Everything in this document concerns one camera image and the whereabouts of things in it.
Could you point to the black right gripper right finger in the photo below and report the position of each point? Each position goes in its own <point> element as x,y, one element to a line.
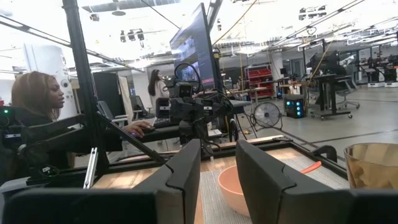
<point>280,199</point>

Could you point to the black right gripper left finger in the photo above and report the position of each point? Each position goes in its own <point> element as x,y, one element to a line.
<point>93,208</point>

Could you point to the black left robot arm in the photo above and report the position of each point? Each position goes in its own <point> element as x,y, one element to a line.
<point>199,130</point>

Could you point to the black computer box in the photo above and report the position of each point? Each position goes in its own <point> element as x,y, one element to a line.
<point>163,107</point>

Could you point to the black keyboard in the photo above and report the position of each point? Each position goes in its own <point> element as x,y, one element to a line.
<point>164,123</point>

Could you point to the person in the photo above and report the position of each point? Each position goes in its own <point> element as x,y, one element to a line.
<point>157,88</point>
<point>34,93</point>

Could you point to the pink bowl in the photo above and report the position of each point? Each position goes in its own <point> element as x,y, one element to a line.
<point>230,186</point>

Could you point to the black office chair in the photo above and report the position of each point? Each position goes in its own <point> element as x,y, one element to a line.
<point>138,105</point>

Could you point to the large black monitor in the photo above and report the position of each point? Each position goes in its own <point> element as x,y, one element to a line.
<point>192,46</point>

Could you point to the grey placemat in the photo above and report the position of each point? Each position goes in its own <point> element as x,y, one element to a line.
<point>214,202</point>

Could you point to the red storage shelving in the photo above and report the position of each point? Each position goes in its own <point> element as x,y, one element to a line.
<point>259,77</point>

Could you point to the round floor fan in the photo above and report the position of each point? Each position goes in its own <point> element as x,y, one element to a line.
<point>266,115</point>

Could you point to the grey office chair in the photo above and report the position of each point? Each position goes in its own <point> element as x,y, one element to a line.
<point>107,110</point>
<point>346,90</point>

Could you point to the tall black cabinet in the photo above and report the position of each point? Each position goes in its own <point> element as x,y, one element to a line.
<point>107,90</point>

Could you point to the computer tower blue lights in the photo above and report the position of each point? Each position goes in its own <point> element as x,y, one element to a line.
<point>294,107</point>

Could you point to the amber ribbed glass cup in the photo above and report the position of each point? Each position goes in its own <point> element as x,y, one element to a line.
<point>373,168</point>

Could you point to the wooden work table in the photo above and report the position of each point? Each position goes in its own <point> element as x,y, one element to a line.
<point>295,85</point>

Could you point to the black standing desk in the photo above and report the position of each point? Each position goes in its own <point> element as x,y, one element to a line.
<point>329,93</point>

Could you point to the black desk monitor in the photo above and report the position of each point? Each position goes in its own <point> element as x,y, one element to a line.
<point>325,62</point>

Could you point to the distant robot station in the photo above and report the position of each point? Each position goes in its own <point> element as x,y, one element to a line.
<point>379,71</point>

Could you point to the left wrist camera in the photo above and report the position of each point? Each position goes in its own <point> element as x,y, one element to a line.
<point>185,90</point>

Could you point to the silver metal bracket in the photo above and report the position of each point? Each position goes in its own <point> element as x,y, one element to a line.
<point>90,168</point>

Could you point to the ceiling camera cluster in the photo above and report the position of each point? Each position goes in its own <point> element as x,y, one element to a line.
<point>132,35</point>

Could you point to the black aluminium table frame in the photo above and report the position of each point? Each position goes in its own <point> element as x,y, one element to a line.
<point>81,62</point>

